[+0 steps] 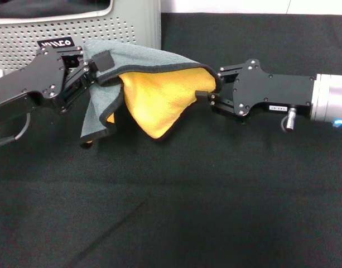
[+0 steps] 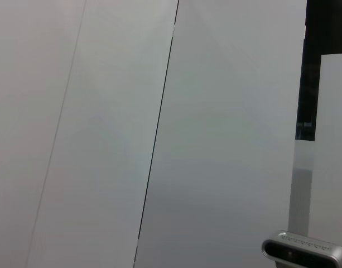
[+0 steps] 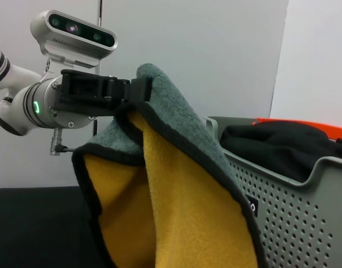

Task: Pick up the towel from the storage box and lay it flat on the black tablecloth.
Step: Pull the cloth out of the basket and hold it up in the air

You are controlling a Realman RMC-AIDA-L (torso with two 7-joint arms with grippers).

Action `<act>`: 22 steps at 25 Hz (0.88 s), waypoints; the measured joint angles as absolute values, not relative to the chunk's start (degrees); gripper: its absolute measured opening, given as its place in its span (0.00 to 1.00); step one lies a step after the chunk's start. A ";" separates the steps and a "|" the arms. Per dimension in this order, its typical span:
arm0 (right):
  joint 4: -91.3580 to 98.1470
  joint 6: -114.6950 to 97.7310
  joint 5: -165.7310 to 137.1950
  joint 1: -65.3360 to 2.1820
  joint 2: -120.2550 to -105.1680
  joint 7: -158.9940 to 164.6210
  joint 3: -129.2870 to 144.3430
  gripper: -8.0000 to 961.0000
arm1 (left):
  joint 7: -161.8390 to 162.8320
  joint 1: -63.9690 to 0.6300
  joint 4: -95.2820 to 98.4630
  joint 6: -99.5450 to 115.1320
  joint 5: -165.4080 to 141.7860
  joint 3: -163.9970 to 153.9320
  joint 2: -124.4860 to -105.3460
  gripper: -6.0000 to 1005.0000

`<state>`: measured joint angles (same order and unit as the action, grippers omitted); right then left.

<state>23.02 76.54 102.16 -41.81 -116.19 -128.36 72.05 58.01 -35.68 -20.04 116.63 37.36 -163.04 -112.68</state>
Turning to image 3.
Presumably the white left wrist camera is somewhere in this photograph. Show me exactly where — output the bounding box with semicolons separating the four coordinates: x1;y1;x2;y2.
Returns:
30;10;118;69

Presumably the grey perforated storage basket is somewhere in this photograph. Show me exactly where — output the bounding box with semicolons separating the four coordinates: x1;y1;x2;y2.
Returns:
204;116;342;268

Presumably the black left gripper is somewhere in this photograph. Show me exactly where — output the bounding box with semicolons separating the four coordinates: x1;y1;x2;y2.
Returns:
53;69;153;116

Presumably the black tablecloth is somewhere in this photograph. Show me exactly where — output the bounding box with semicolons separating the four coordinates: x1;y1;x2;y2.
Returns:
0;185;104;268

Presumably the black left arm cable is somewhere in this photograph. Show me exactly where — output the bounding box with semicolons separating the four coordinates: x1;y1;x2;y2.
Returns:
49;127;75;156

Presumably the grey yellow towel black hem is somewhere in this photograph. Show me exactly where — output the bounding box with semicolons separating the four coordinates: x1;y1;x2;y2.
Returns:
71;63;261;268

